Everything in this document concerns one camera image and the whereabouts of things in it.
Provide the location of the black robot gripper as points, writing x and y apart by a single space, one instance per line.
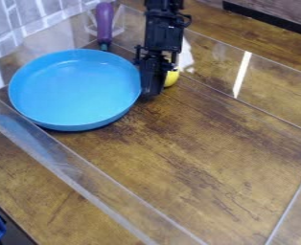
165 23

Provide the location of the blue round plastic plate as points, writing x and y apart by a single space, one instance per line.
74 90

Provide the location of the yellow lemon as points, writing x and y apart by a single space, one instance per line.
171 77

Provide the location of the purple eggplant toy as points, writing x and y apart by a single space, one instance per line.
104 16

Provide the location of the dark baseboard strip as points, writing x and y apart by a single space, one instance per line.
260 16

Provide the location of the clear acrylic enclosure wall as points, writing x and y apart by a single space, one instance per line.
196 169

